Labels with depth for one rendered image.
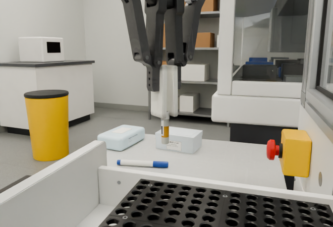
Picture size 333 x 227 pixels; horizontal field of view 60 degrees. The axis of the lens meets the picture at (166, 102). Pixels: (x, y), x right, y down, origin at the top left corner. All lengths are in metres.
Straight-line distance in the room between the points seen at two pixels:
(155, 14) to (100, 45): 4.98
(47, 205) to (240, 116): 0.82
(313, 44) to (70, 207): 0.52
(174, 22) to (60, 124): 2.64
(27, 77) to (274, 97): 3.14
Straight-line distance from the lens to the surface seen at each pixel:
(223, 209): 0.33
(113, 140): 0.90
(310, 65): 0.64
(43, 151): 3.04
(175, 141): 0.89
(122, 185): 0.44
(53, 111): 2.91
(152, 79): 0.38
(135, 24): 0.36
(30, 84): 3.76
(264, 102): 1.06
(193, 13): 0.41
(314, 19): 0.64
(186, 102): 4.27
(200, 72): 4.11
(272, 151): 0.59
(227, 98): 1.06
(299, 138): 0.57
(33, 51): 4.07
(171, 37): 0.40
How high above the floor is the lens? 1.07
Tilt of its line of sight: 10 degrees down
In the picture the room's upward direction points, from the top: straight up
